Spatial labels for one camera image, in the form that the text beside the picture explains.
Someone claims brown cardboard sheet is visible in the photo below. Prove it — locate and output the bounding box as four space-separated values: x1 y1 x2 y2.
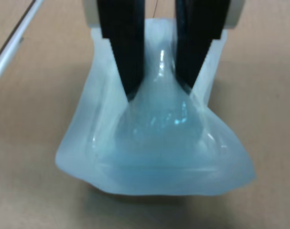
0 0 37 62
0 0 290 229

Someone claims bagged white cotton packet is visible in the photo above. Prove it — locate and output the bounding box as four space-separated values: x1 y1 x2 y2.
54 17 257 198

